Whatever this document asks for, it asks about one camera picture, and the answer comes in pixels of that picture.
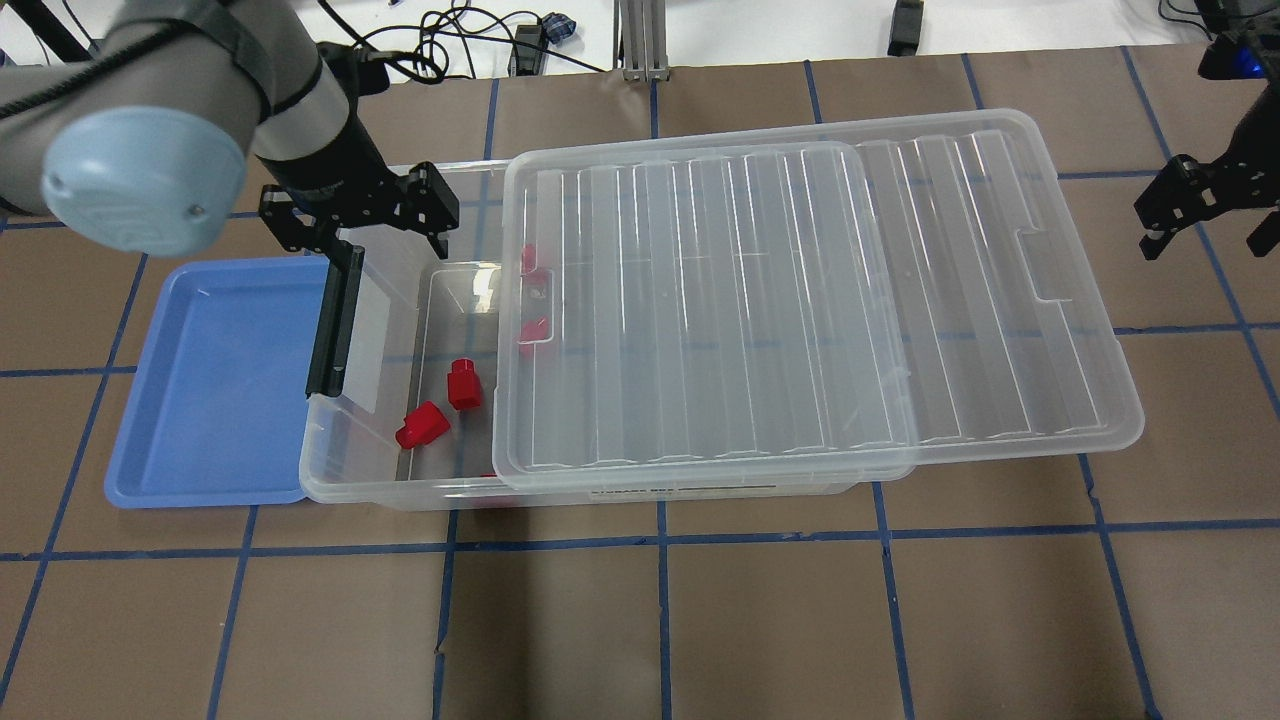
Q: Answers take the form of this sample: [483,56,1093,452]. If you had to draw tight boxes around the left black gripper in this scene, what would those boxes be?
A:
[259,163,461,263]

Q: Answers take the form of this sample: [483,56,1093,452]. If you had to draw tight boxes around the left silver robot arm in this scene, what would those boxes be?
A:
[3,1,460,264]

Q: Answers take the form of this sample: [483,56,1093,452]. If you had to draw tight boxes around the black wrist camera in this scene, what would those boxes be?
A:
[1197,28,1279,83]

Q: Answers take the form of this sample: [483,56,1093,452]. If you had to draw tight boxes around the blue plastic tray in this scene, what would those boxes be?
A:
[104,258,329,509]

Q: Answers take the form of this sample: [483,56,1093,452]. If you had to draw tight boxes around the red block from tray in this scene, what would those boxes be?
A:
[445,357,485,413]

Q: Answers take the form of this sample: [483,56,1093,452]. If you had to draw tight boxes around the black box latch handle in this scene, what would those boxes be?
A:
[305,240,365,397]

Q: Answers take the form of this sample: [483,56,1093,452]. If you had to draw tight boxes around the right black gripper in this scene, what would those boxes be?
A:
[1134,100,1280,261]

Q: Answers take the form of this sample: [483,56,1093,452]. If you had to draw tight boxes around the aluminium frame post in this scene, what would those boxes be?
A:
[614,1,669,83]

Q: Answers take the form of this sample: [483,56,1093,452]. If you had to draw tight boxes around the red block under lid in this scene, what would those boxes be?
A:
[516,315,554,359]
[518,243,541,277]

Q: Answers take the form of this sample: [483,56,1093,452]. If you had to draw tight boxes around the black power adapter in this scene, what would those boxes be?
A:
[886,0,925,56]

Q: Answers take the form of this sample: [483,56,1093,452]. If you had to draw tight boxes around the clear plastic box lid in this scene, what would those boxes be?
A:
[492,109,1146,493]

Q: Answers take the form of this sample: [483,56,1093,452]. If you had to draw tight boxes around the clear plastic storage box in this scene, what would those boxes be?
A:
[300,143,919,510]

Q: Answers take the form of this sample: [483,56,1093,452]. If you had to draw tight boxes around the red block in box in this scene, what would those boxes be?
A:
[394,401,451,451]

